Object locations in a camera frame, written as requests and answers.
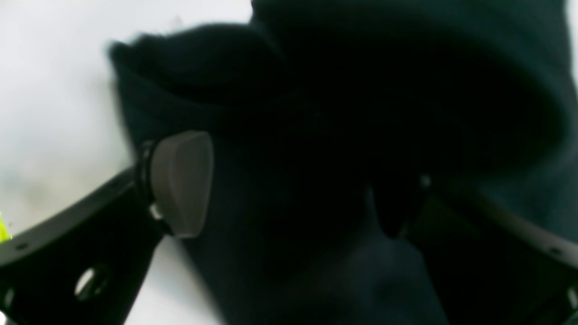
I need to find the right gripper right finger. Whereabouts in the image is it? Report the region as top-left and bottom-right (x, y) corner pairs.
(370, 176), (578, 325)

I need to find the black T-shirt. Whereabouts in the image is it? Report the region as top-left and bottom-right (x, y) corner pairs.
(109, 0), (577, 325)

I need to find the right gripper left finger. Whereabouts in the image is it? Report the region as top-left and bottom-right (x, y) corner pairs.
(0, 131), (214, 325)

